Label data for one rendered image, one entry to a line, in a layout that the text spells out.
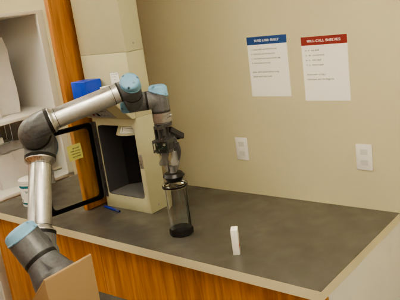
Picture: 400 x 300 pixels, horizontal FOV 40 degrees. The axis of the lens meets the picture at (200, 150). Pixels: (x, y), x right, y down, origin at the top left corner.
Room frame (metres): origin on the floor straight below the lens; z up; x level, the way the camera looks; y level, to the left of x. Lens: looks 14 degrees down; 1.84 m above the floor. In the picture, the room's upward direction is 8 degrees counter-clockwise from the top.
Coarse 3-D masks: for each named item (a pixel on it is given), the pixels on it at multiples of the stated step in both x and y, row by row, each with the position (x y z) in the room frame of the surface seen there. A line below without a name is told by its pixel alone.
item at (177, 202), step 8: (168, 184) 2.19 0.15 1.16; (176, 184) 2.20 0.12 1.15; (184, 184) 2.13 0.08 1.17; (168, 192) 2.13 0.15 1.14; (176, 192) 2.12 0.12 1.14; (184, 192) 2.13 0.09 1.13; (168, 200) 2.13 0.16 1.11; (176, 200) 2.12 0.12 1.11; (184, 200) 2.13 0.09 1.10; (168, 208) 2.14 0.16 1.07; (176, 208) 2.12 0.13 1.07; (184, 208) 2.13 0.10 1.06; (168, 216) 2.15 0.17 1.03; (176, 216) 2.12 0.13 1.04; (184, 216) 2.12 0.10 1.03; (176, 224) 2.12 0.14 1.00; (184, 224) 2.12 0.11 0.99
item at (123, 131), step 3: (120, 126) 2.57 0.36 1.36; (123, 126) 2.56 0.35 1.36; (126, 126) 2.55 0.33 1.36; (129, 126) 2.54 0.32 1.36; (117, 129) 2.60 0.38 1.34; (120, 129) 2.56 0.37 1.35; (123, 129) 2.55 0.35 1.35; (126, 129) 2.54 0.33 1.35; (129, 129) 2.54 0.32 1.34; (132, 129) 2.54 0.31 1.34; (117, 132) 2.58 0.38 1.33; (120, 132) 2.56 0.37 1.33; (123, 132) 2.55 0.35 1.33; (126, 132) 2.54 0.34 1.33; (129, 132) 2.53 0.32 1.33; (132, 132) 2.53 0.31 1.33; (117, 135) 2.57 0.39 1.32; (120, 135) 2.55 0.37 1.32; (123, 135) 2.54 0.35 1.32; (126, 135) 2.53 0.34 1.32; (129, 135) 2.53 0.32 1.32; (132, 135) 2.53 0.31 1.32
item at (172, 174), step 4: (172, 168) 2.15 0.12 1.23; (168, 172) 2.17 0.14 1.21; (172, 172) 2.15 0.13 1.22; (176, 172) 2.16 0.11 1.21; (180, 172) 2.15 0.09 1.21; (164, 176) 2.14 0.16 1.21; (168, 176) 2.13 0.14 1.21; (172, 176) 2.12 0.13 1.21; (176, 176) 2.12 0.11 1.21; (180, 176) 2.13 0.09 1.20; (168, 180) 2.13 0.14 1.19; (172, 180) 2.13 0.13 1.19; (176, 180) 2.13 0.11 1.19; (180, 180) 2.14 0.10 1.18
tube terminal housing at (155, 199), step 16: (96, 64) 2.59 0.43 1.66; (112, 64) 2.51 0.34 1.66; (128, 64) 2.45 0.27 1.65; (144, 64) 2.53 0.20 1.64; (144, 80) 2.51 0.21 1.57; (144, 112) 2.49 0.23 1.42; (144, 128) 2.48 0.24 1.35; (144, 144) 2.47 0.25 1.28; (144, 160) 2.45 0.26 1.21; (144, 176) 2.46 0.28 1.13; (160, 176) 2.52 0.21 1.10; (144, 192) 2.47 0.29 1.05; (160, 192) 2.51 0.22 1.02; (128, 208) 2.56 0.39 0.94; (144, 208) 2.48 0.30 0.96; (160, 208) 2.49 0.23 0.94
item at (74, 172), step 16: (64, 128) 2.55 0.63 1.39; (64, 144) 2.54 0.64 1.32; (80, 144) 2.59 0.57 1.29; (64, 160) 2.53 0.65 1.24; (80, 160) 2.58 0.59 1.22; (64, 176) 2.52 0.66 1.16; (80, 176) 2.57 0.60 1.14; (64, 192) 2.50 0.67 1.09; (80, 192) 2.56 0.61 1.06; (96, 192) 2.61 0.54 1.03
